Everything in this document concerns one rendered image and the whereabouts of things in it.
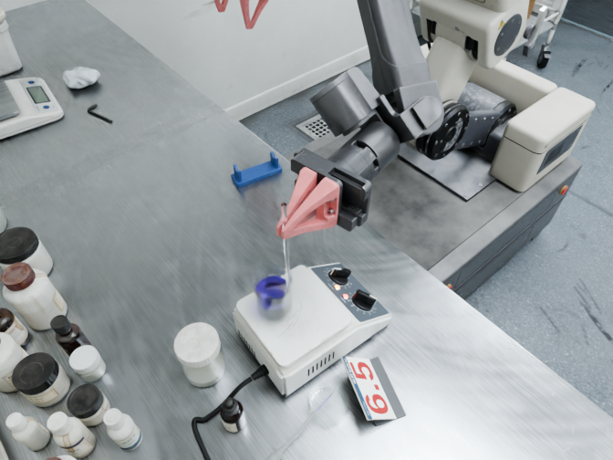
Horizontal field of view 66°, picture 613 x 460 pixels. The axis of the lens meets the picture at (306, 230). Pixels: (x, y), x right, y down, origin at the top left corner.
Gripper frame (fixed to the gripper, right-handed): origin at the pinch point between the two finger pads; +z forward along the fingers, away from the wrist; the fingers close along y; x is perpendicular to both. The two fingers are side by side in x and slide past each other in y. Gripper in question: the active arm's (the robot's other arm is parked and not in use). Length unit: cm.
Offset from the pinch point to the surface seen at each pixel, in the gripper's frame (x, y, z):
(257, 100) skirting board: 96, -122, -117
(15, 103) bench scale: 21, -82, -5
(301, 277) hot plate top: 16.6, -2.1, -5.2
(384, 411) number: 23.6, 16.9, 1.0
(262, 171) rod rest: 24.8, -28.1, -24.7
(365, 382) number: 22.8, 12.9, -0.3
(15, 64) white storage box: 24, -103, -15
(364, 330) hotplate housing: 20.6, 8.9, -5.6
